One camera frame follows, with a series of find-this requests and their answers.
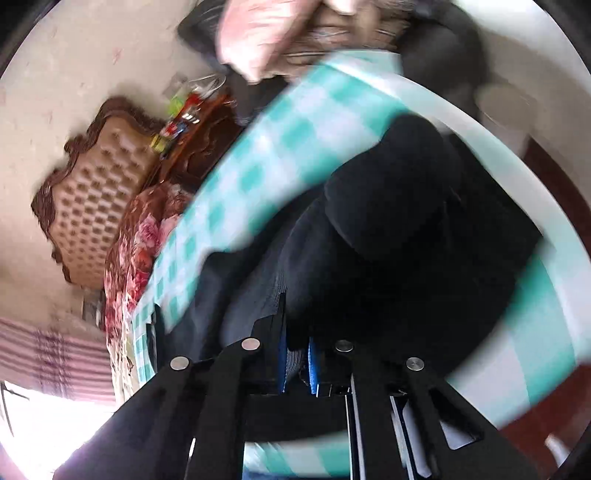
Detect black pants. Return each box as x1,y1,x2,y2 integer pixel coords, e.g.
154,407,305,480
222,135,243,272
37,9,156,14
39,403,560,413
150,113,546,444

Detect brown striped cloth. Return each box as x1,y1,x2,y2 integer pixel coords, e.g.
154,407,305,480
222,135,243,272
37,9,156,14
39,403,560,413
277,0,416,65

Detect dark wooden nightstand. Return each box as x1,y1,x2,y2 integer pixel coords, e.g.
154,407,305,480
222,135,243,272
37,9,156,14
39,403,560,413
157,92,245,195

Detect black leather sofa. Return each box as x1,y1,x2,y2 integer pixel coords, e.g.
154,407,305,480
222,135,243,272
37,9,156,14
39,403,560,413
178,0,278,127

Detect red box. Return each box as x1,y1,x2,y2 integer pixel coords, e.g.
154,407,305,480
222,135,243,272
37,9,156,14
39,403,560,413
182,92,204,118

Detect bright window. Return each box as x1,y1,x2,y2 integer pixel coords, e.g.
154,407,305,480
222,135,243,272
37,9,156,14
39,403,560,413
0,378,121,464

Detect white cable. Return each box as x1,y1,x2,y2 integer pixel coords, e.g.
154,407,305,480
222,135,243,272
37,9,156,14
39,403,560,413
187,74,227,97

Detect tufted headboard with wooden frame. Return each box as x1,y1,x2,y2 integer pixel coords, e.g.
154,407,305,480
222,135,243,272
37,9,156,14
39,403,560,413
31,96,167,289

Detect green checkered tablecloth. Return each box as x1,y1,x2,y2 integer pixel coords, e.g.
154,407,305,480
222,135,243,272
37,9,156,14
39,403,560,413
131,51,578,476

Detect pink pillow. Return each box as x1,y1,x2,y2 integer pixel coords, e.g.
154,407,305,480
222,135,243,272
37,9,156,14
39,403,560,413
217,0,324,84

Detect red floral blanket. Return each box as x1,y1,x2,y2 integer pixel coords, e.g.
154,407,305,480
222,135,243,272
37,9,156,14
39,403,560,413
102,182,195,393

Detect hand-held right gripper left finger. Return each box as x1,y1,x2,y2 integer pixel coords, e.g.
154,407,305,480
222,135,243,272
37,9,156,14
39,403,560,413
53,293,288,480

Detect pink striped curtain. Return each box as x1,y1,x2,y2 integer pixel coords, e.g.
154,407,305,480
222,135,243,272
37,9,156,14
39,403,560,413
0,318,116,402

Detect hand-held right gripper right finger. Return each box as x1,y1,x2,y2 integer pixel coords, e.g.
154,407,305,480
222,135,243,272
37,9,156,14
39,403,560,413
308,337,539,480

